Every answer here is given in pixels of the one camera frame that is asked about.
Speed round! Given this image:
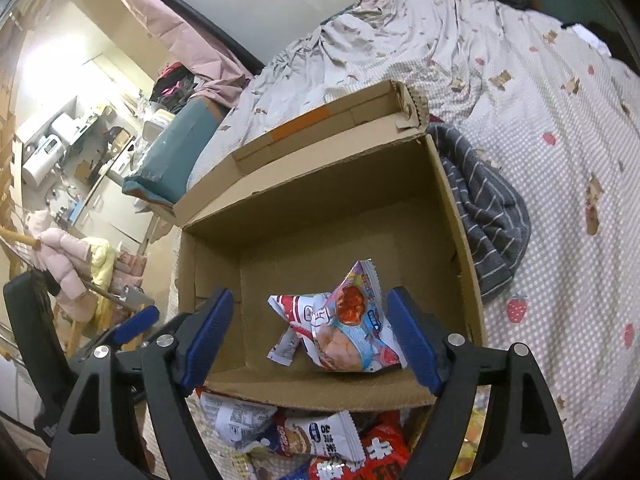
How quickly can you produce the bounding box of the grey striped garment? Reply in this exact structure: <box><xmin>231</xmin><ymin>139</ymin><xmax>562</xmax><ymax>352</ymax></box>
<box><xmin>427</xmin><ymin>122</ymin><xmax>532</xmax><ymax>301</ymax></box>

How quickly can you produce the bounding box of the white red biscuit packet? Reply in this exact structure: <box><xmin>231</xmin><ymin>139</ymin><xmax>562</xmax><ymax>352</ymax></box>
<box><xmin>259</xmin><ymin>411</ymin><xmax>364</xmax><ymax>463</ymax></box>

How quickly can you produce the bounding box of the yellow chips bag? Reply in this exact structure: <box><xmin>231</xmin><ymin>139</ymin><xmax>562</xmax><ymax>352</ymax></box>
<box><xmin>450</xmin><ymin>386</ymin><xmax>491</xmax><ymax>479</ymax></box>

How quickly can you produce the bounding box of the white silver snack bag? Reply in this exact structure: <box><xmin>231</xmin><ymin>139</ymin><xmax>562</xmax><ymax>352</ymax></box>
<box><xmin>196</xmin><ymin>387</ymin><xmax>278</xmax><ymax>452</ymax></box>

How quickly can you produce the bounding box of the light blue snack bag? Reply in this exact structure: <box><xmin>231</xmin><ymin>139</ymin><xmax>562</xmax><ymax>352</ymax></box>
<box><xmin>268</xmin><ymin>259</ymin><xmax>407</xmax><ymax>373</ymax></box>

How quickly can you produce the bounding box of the red snack bag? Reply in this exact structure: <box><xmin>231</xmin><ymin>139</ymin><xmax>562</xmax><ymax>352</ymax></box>
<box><xmin>308</xmin><ymin>411</ymin><xmax>410</xmax><ymax>480</ymax></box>

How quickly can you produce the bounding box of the pink puffer jacket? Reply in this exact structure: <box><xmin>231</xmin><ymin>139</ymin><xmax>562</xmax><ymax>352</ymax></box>
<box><xmin>25</xmin><ymin>209</ymin><xmax>98</xmax><ymax>323</ymax></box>

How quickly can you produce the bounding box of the teal cushion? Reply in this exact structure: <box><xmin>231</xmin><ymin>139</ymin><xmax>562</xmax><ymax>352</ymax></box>
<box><xmin>122</xmin><ymin>96</ymin><xmax>230</xmax><ymax>209</ymax></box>

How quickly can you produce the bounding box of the white patterned bed duvet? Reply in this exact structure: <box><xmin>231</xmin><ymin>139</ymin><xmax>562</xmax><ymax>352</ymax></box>
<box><xmin>189</xmin><ymin>0</ymin><xmax>639</xmax><ymax>470</ymax></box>

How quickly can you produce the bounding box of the open cardboard box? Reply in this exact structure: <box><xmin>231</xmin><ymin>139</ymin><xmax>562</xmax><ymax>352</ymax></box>
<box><xmin>176</xmin><ymin>81</ymin><xmax>486</xmax><ymax>412</ymax></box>

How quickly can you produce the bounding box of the pink curtain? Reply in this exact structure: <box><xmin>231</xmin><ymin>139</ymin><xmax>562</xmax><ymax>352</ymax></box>
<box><xmin>120</xmin><ymin>0</ymin><xmax>253</xmax><ymax>108</ymax></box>

